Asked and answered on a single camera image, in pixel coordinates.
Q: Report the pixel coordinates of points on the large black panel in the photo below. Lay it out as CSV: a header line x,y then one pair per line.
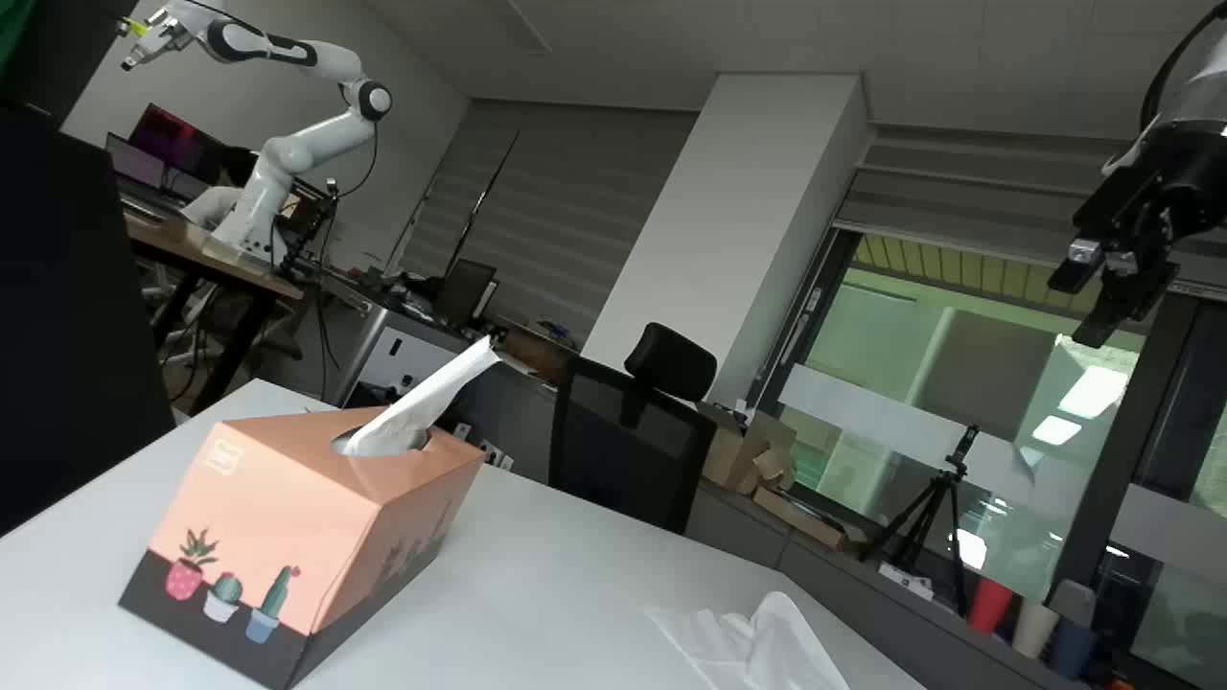
x,y
71,332

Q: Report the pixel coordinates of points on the black camera tripod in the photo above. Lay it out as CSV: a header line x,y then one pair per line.
x,y
927,517

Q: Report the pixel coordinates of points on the white cup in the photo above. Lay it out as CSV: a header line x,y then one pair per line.
x,y
1038,629

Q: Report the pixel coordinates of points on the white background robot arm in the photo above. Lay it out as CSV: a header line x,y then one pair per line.
x,y
287,146

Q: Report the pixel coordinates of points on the flat brown cardboard box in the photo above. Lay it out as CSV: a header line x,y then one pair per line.
x,y
797,517

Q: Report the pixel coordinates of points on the orange cactus print tissue box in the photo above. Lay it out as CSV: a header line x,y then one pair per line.
x,y
312,511

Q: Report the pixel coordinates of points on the dark computer monitor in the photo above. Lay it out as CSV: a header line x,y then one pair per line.
x,y
176,143

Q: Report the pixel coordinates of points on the black office chair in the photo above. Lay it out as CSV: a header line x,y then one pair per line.
x,y
634,441

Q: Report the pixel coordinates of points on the red cup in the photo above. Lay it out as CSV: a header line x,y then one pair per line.
x,y
989,607

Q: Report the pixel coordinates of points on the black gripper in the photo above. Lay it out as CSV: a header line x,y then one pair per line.
x,y
1181,167

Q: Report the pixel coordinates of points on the white pulled tissue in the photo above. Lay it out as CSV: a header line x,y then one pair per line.
x,y
424,405

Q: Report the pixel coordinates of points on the blue cup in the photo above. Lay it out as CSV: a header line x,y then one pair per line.
x,y
1070,650

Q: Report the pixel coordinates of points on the wooden desk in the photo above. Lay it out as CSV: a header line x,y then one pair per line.
x,y
213,255

